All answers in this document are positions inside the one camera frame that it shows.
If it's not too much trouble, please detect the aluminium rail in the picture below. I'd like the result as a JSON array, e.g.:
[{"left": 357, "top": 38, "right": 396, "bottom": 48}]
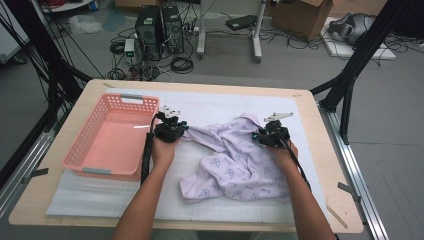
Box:
[
  {"left": 0, "top": 109, "right": 66, "bottom": 218},
  {"left": 318, "top": 103, "right": 389, "bottom": 240}
]

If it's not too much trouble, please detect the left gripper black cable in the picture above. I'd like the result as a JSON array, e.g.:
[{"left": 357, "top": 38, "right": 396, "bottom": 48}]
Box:
[{"left": 140, "top": 112, "right": 164, "bottom": 185}]

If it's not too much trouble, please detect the clear plastic bag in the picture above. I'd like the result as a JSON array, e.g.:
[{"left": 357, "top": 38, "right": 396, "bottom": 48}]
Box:
[{"left": 68, "top": 13, "right": 103, "bottom": 36}]

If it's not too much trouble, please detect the lilac towel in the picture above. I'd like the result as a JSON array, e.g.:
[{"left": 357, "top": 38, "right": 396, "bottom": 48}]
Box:
[{"left": 179, "top": 112, "right": 294, "bottom": 204}]

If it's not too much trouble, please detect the person's left hand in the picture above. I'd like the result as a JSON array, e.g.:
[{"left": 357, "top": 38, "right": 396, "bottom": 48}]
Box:
[{"left": 151, "top": 137, "right": 180, "bottom": 170}]

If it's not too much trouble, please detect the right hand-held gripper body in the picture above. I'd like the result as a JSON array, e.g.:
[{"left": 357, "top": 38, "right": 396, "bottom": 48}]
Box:
[{"left": 258, "top": 112, "right": 294, "bottom": 148}]

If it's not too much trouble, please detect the white foam board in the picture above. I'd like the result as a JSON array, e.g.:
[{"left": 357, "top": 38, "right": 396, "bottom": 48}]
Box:
[{"left": 320, "top": 16, "right": 397, "bottom": 61}]

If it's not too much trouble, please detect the round white table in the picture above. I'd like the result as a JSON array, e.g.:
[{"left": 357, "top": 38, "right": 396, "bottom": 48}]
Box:
[{"left": 39, "top": 0, "right": 94, "bottom": 14}]

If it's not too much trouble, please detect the white grid mat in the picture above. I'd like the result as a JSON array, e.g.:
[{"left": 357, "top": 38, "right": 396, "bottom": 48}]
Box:
[{"left": 45, "top": 87, "right": 326, "bottom": 225}]

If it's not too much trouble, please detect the white cabinet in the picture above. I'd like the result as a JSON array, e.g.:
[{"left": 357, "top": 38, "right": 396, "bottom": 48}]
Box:
[{"left": 0, "top": 6, "right": 31, "bottom": 64}]

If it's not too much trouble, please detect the brown cardboard box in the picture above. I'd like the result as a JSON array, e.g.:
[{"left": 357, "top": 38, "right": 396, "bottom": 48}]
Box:
[
  {"left": 329, "top": 0, "right": 388, "bottom": 18},
  {"left": 270, "top": 0, "right": 334, "bottom": 43}
]

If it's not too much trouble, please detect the coiled black cable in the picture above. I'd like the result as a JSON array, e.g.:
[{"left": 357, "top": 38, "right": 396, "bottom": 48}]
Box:
[{"left": 170, "top": 56, "right": 195, "bottom": 75}]

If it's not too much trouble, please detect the pink plastic basket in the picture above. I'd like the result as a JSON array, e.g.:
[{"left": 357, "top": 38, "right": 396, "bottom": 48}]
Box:
[{"left": 60, "top": 93, "right": 161, "bottom": 183}]

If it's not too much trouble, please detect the grey rounded device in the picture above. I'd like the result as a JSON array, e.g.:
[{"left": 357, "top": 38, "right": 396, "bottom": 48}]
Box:
[{"left": 328, "top": 12, "right": 376, "bottom": 46}]

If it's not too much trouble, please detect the black metal frame strut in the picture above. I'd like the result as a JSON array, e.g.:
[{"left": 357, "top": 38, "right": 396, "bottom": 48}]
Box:
[
  {"left": 309, "top": 0, "right": 418, "bottom": 146},
  {"left": 0, "top": 0, "right": 94, "bottom": 133}
]

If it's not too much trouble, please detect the grey metal bracket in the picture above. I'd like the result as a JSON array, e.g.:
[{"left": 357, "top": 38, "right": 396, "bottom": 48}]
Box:
[
  {"left": 337, "top": 181, "right": 362, "bottom": 203},
  {"left": 20, "top": 167, "right": 50, "bottom": 185}
]

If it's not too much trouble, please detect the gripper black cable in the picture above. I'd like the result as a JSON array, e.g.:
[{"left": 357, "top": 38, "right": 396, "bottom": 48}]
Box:
[
  {"left": 273, "top": 124, "right": 313, "bottom": 193},
  {"left": 140, "top": 112, "right": 164, "bottom": 185}
]

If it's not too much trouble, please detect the person's right hand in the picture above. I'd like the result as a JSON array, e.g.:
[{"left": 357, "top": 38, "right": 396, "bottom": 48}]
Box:
[{"left": 268, "top": 142, "right": 299, "bottom": 171}]

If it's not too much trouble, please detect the black computer tower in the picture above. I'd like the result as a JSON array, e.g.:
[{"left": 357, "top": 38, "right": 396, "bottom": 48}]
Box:
[
  {"left": 134, "top": 4, "right": 164, "bottom": 62},
  {"left": 161, "top": 5, "right": 185, "bottom": 54}
]

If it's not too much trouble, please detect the white power supply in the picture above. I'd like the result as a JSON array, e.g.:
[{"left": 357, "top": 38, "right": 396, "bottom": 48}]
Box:
[{"left": 123, "top": 38, "right": 136, "bottom": 65}]

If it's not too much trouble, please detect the blue floor sheet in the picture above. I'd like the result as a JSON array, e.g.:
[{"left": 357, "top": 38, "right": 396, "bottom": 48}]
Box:
[{"left": 101, "top": 9, "right": 128, "bottom": 33}]

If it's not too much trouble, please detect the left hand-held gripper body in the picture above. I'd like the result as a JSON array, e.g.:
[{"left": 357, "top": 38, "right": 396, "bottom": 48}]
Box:
[{"left": 153, "top": 105, "right": 188, "bottom": 144}]

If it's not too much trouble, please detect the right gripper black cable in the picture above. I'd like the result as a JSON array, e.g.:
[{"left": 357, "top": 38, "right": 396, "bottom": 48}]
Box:
[{"left": 273, "top": 124, "right": 313, "bottom": 193}]

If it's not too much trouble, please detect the black flat device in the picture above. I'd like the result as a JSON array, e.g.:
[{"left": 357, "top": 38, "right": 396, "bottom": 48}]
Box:
[{"left": 225, "top": 14, "right": 258, "bottom": 32}]

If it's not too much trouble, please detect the white metal stand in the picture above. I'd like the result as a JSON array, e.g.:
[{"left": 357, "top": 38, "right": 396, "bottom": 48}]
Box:
[{"left": 196, "top": 0, "right": 268, "bottom": 64}]

